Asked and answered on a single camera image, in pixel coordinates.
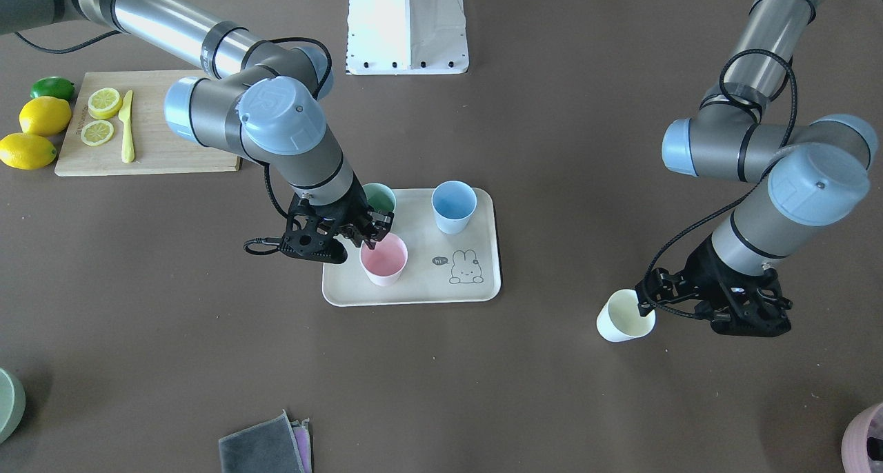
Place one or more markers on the pink plastic cup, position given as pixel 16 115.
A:
pixel 385 261

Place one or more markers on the yellow plastic knife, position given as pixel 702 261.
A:
pixel 125 116

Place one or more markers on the cream rabbit tray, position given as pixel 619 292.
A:
pixel 442 268

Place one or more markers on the pink bowl with ice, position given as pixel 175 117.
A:
pixel 861 442

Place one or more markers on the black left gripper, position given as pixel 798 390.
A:
pixel 701 272

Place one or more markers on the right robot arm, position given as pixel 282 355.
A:
pixel 257 100

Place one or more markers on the bamboo cutting board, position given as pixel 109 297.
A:
pixel 157 149

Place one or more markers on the yellow lemon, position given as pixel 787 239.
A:
pixel 45 116
pixel 27 151

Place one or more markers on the mint green cup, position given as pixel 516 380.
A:
pixel 381 200

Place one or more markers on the mint green bowl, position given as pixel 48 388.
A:
pixel 13 403

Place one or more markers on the blue plastic cup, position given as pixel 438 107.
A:
pixel 453 204

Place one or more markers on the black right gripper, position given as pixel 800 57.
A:
pixel 352 212

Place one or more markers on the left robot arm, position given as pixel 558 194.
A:
pixel 805 178

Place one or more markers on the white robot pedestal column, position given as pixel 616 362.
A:
pixel 406 37

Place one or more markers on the green lime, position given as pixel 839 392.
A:
pixel 53 87

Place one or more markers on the lemon half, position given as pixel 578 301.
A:
pixel 104 103
pixel 97 132

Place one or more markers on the grey folded cloth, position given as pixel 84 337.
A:
pixel 277 445

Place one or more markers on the cream plastic cup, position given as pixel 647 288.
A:
pixel 620 320

